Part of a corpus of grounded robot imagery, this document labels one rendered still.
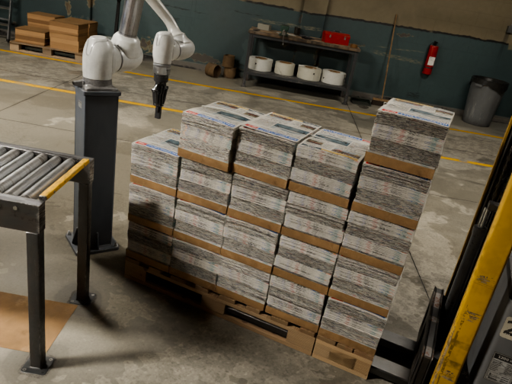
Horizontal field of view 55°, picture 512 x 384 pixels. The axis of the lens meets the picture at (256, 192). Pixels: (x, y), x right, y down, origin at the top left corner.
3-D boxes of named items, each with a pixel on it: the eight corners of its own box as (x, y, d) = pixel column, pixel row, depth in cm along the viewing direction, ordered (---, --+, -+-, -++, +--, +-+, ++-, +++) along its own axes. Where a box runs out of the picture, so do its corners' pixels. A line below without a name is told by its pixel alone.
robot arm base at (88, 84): (68, 82, 275) (68, 72, 273) (107, 83, 288) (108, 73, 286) (78, 91, 262) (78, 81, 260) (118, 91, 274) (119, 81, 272)
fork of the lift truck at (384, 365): (225, 299, 278) (226, 293, 276) (412, 377, 245) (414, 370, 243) (216, 308, 269) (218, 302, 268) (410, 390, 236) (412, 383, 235)
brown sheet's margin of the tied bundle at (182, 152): (193, 148, 259) (195, 139, 257) (242, 164, 249) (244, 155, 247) (177, 155, 245) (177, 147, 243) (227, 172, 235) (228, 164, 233)
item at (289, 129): (271, 113, 261) (272, 111, 260) (322, 127, 251) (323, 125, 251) (240, 126, 230) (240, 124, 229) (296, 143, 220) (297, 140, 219)
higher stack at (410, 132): (331, 316, 284) (390, 95, 233) (382, 337, 275) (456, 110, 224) (310, 356, 251) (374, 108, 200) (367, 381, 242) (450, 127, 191)
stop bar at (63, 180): (90, 163, 229) (90, 158, 228) (46, 201, 189) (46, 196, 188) (83, 161, 229) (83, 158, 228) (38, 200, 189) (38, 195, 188)
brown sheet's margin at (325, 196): (313, 168, 260) (315, 160, 259) (366, 184, 251) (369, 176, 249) (287, 189, 228) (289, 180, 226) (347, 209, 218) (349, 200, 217)
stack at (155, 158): (160, 249, 321) (171, 126, 288) (331, 317, 284) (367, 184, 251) (122, 276, 287) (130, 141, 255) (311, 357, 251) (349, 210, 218)
